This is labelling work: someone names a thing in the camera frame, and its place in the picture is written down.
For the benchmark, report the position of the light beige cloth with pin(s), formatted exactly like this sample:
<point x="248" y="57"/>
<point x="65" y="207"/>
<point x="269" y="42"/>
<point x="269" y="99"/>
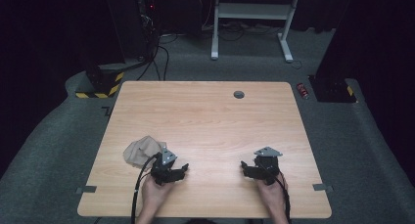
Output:
<point x="140" y="150"/>

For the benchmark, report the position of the red can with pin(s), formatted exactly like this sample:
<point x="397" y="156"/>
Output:
<point x="302" y="91"/>

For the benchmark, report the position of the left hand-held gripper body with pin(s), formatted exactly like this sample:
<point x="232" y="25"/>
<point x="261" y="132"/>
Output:
<point x="163" y="170"/>

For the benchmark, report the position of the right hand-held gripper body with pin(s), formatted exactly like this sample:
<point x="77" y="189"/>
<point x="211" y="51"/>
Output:
<point x="268" y="167"/>

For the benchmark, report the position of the black curtain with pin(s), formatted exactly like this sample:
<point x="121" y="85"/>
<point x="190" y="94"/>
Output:
<point x="49" y="38"/>
<point x="381" y="38"/>

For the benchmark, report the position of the grey tape strip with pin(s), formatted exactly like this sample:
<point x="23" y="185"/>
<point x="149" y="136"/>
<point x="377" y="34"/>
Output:
<point x="322" y="187"/>
<point x="86" y="189"/>

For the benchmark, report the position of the black yellow striped stand base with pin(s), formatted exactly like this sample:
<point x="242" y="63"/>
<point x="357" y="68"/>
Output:
<point x="98" y="95"/>

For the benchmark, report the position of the white metal stand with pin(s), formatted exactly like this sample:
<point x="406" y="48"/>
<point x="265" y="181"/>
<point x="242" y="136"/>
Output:
<point x="251" y="11"/>

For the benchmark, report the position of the person's left hand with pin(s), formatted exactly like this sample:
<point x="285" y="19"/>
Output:
<point x="155" y="193"/>

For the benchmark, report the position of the person's right hand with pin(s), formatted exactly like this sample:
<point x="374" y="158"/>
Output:
<point x="272" y="194"/>

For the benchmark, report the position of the grey round table grommet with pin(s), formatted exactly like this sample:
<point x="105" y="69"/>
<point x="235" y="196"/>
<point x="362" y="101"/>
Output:
<point x="239" y="94"/>

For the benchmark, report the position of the black stand base yellow corner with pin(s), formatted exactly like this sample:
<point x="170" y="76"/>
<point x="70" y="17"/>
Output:
<point x="332" y="91"/>

